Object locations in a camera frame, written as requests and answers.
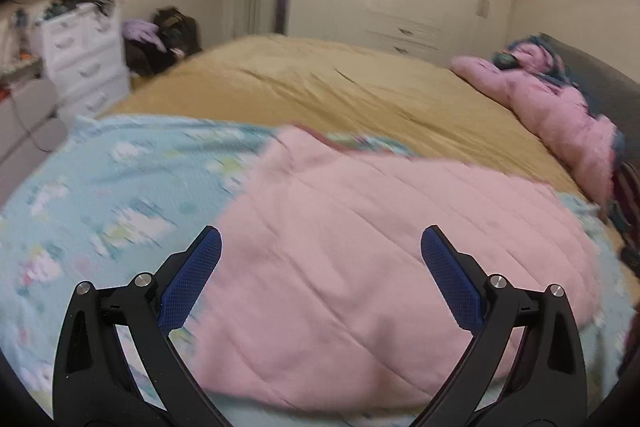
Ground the lilac garment pile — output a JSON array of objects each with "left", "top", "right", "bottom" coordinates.
[{"left": 122, "top": 18, "right": 167, "bottom": 53}]

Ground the dark patterned pillow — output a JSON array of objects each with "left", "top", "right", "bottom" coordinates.
[{"left": 490, "top": 36, "right": 570, "bottom": 86}]

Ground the white drawer chest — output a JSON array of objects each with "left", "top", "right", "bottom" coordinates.
[{"left": 32, "top": 0, "right": 131, "bottom": 127}]

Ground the pink duvet at headboard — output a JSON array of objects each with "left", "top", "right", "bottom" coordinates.
[{"left": 451, "top": 56, "right": 622, "bottom": 207}]

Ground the black backpack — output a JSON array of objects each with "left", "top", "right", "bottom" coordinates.
[{"left": 152, "top": 6, "right": 202, "bottom": 61}]

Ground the pink quilted jacket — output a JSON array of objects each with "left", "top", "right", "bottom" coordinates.
[{"left": 190, "top": 127, "right": 601, "bottom": 412}]

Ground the striped maroon cloth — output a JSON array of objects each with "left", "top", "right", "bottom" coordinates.
[{"left": 610, "top": 161, "right": 640, "bottom": 277}]

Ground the Hello Kitty blue blanket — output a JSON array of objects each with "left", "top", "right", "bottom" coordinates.
[{"left": 1, "top": 115, "right": 634, "bottom": 426}]

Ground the grey chair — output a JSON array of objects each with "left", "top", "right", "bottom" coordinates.
[{"left": 0, "top": 79, "right": 68, "bottom": 205}]

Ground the tan bed cover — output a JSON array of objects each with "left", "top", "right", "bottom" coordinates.
[{"left": 110, "top": 36, "right": 579, "bottom": 194}]

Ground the grey padded headboard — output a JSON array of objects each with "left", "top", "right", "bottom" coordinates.
[{"left": 539, "top": 34, "right": 639, "bottom": 156}]

